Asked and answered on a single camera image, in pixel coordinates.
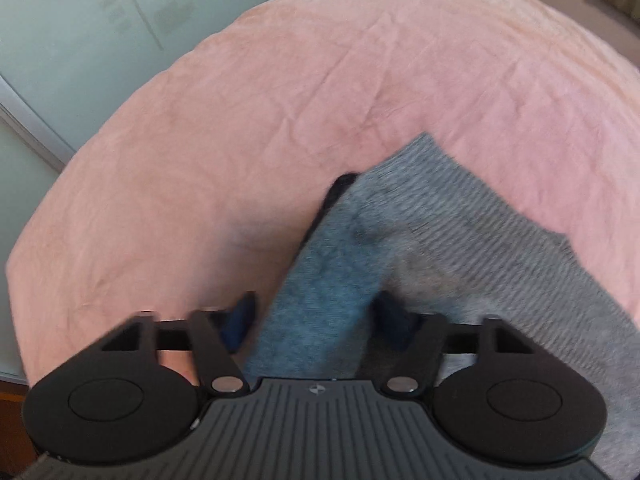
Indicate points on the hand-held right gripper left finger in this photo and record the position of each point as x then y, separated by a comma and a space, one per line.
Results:
240, 322

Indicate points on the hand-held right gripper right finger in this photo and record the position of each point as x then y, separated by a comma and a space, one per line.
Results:
395, 325

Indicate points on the grey knit sweater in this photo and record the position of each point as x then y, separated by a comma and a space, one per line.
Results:
450, 240

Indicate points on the pink blanket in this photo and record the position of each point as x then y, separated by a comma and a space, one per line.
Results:
250, 125

